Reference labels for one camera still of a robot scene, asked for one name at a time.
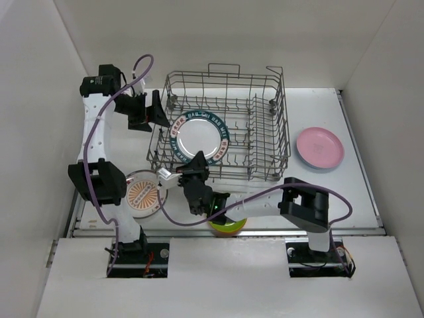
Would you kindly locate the white plate teal rim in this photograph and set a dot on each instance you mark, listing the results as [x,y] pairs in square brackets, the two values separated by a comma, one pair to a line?
[199,131]

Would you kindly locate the aluminium table frame rail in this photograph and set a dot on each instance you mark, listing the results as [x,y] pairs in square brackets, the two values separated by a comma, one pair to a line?
[307,107]

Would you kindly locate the lime green plastic plate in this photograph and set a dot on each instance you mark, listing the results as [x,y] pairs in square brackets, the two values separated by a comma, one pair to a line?
[229,226]

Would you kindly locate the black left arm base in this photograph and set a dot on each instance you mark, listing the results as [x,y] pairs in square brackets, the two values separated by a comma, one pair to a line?
[152,262]

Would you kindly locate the pink plastic plate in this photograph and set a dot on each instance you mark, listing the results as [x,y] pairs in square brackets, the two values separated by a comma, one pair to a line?
[320,148]

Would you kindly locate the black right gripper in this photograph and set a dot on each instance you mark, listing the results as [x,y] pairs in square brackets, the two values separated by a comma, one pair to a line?
[199,163]

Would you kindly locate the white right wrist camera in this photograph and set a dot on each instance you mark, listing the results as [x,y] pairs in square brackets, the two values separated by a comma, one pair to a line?
[166,179]

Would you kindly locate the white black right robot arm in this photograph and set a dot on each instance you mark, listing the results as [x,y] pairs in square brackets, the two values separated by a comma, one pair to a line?
[298,202]

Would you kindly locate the orange plastic plate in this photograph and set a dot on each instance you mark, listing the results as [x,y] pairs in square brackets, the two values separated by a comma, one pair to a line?
[225,234]

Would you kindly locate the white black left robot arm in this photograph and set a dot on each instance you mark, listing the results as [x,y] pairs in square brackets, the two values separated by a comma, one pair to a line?
[94,175]

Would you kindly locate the grey wire dish rack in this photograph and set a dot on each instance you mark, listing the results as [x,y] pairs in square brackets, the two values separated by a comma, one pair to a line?
[253,107]

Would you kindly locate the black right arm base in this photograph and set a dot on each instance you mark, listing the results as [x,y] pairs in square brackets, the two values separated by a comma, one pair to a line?
[305,263]

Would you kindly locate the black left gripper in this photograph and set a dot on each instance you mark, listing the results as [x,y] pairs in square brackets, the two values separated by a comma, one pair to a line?
[154,113]

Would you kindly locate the white patterned plate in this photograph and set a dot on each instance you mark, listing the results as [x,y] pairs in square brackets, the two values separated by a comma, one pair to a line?
[164,198]

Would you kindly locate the blue plastic plate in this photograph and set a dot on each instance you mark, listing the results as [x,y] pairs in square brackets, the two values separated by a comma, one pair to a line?
[318,169]

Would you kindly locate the white plate colourful print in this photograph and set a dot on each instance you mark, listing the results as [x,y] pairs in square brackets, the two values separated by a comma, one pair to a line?
[142,195]

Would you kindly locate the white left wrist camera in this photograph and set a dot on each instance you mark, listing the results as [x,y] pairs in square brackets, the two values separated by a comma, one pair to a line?
[140,86]

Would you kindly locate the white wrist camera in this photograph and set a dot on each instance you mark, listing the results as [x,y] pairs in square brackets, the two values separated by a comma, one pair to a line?
[140,86]
[166,179]

